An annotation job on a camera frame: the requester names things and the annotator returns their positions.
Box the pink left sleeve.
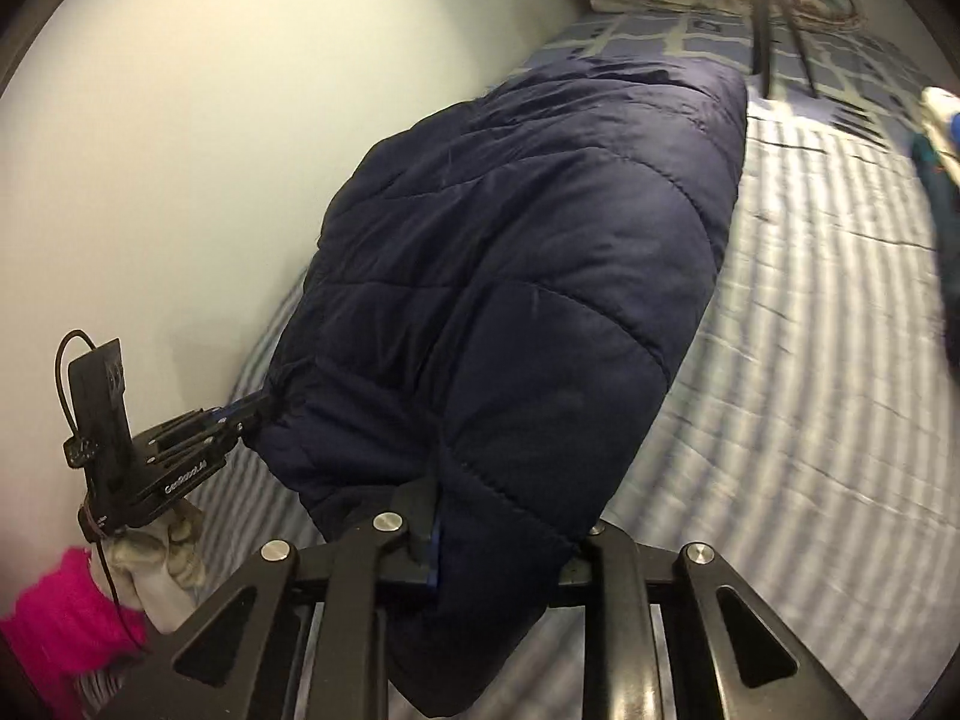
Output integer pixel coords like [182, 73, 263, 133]
[2, 548, 146, 718]

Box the striped blue white bedsheet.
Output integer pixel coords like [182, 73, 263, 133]
[73, 99, 960, 720]

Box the ring light on tripod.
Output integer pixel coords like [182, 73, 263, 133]
[730, 0, 824, 101]

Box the navy blue puffer jacket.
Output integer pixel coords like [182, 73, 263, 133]
[249, 57, 748, 717]

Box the left gloved hand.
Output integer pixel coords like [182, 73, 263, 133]
[89, 499, 205, 634]

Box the blue checkered blanket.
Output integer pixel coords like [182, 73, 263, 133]
[523, 11, 932, 151]

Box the dark teal garment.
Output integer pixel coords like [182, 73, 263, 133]
[911, 133, 960, 369]

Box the blue and white garment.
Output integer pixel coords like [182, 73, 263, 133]
[921, 86, 960, 185]

